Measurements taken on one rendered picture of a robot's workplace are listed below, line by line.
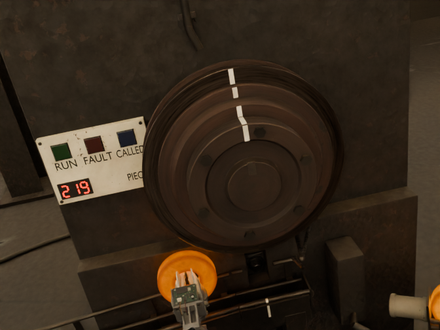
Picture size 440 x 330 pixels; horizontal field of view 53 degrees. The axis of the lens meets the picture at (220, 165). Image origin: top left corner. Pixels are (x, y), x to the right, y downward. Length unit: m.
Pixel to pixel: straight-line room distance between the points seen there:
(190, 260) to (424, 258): 1.62
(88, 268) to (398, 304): 0.82
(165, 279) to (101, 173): 0.31
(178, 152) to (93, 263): 0.47
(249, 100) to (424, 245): 1.84
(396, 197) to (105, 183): 0.79
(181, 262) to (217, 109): 0.42
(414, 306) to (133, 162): 0.79
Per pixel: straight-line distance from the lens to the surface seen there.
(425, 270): 2.46
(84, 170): 1.15
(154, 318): 1.33
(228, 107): 0.92
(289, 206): 1.00
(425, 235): 2.70
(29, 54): 1.11
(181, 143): 0.94
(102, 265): 1.26
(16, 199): 4.00
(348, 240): 1.29
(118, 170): 1.14
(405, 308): 1.28
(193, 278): 1.12
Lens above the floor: 1.57
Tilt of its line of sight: 26 degrees down
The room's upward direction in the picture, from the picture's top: 11 degrees counter-clockwise
